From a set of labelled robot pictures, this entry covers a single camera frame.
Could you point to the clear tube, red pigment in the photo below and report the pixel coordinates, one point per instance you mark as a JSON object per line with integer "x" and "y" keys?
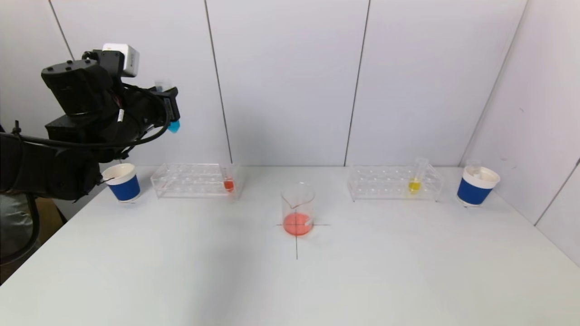
{"x": 229, "y": 185}

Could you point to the clear tube, yellow pigment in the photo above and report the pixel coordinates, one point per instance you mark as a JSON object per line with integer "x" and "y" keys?
{"x": 413, "y": 185}

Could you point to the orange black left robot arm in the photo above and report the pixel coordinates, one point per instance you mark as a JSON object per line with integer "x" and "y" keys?
{"x": 81, "y": 90}

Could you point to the blue white paper cup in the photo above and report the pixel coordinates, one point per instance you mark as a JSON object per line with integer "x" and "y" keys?
{"x": 124, "y": 188}
{"x": 471, "y": 192}

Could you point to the clear glass beaker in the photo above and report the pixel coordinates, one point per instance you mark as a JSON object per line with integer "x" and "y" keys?
{"x": 297, "y": 224}

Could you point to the white-labelled clear plastic tube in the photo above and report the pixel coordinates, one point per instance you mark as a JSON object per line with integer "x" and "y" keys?
{"x": 473, "y": 167}

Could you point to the clear acrylic tube rack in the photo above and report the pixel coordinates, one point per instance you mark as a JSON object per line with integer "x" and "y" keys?
{"x": 195, "y": 185}
{"x": 385, "y": 185}

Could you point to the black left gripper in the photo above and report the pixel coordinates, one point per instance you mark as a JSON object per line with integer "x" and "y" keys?
{"x": 171, "y": 107}

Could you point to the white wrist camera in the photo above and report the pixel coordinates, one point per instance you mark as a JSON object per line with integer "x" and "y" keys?
{"x": 127, "y": 59}

